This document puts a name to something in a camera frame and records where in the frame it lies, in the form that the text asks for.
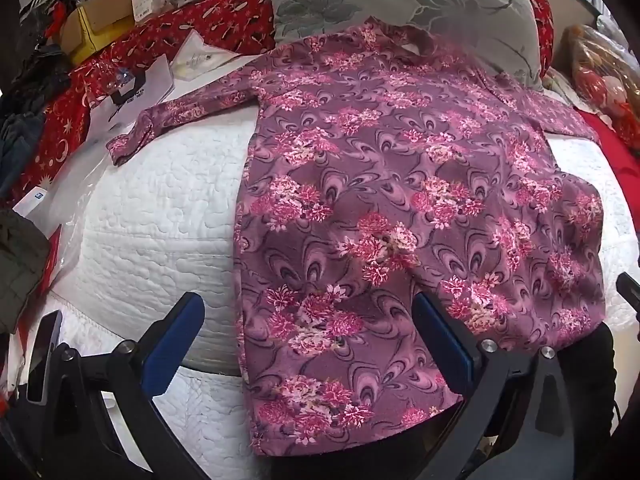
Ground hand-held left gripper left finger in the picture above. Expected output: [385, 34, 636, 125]
[14, 292, 212, 480]

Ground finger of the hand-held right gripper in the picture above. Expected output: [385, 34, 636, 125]
[616, 272, 640, 313]

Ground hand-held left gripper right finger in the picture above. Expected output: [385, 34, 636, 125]
[411, 292, 577, 480]

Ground purple floral shirt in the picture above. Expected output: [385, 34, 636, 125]
[106, 22, 608, 458]

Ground person's dark clothing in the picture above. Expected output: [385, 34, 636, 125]
[270, 324, 617, 480]

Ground black smartphone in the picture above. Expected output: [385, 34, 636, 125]
[26, 309, 64, 406]

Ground white quilted mattress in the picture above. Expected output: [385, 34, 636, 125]
[47, 110, 640, 480]

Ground plain red cloth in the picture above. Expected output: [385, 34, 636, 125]
[575, 109, 640, 173]

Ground olive green cloth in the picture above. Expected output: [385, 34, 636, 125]
[0, 209, 52, 334]

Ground clear plastic packaging bag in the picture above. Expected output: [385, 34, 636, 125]
[12, 125, 126, 281]
[170, 29, 261, 82]

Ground plastic-wrapped stuffed toy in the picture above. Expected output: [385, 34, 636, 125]
[562, 24, 640, 150]

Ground crumpled beige cloth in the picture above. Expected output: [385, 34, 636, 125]
[541, 66, 582, 109]

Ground dark blue jeans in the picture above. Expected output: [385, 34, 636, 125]
[0, 45, 72, 198]

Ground white paper with black print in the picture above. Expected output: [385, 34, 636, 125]
[87, 54, 177, 131]

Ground yellow cardboard box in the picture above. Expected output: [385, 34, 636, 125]
[59, 0, 137, 66]

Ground red printed blanket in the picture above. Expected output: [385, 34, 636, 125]
[7, 0, 556, 211]

